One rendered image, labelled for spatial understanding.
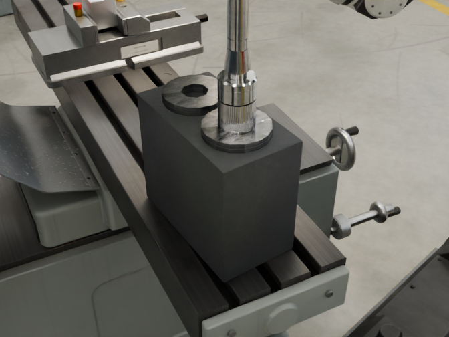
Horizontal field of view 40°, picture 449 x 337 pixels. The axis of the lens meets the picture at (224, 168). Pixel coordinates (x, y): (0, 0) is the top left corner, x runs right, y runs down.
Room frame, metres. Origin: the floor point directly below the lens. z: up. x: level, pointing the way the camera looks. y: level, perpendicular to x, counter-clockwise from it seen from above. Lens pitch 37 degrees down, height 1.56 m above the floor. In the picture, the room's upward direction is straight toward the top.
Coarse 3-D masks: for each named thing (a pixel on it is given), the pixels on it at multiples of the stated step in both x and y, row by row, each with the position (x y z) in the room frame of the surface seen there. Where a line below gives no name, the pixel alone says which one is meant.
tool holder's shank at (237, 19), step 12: (228, 0) 0.64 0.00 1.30; (240, 0) 0.63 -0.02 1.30; (228, 12) 0.64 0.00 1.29; (240, 12) 0.63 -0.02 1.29; (228, 24) 0.64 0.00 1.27; (240, 24) 0.63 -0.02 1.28; (228, 36) 0.64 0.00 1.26; (240, 36) 0.63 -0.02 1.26; (228, 48) 0.64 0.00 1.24; (240, 48) 0.63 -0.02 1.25; (228, 60) 0.64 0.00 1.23; (240, 60) 0.63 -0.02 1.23; (228, 72) 0.64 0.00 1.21; (240, 72) 0.63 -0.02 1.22
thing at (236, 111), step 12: (228, 96) 0.62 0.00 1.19; (240, 96) 0.62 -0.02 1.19; (252, 96) 0.63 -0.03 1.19; (228, 108) 0.62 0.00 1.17; (240, 108) 0.62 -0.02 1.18; (252, 108) 0.63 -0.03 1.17; (228, 120) 0.62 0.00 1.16; (240, 120) 0.62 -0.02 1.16; (252, 120) 0.63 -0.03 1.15; (228, 132) 0.62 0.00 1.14; (240, 132) 0.62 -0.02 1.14
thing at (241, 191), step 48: (144, 96) 0.73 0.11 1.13; (192, 96) 0.73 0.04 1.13; (144, 144) 0.73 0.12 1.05; (192, 144) 0.62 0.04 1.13; (240, 144) 0.60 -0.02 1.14; (288, 144) 0.62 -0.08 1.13; (192, 192) 0.62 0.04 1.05; (240, 192) 0.58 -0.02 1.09; (288, 192) 0.62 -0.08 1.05; (192, 240) 0.63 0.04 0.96; (240, 240) 0.58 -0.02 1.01; (288, 240) 0.62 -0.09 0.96
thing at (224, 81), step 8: (224, 72) 0.65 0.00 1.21; (248, 72) 0.65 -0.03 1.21; (224, 80) 0.63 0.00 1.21; (232, 80) 0.63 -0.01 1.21; (240, 80) 0.63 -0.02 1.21; (248, 80) 0.63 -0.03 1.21; (256, 80) 0.64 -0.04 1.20; (224, 88) 0.63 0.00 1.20; (232, 88) 0.62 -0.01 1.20; (240, 88) 0.62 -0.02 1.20; (248, 88) 0.63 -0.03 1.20
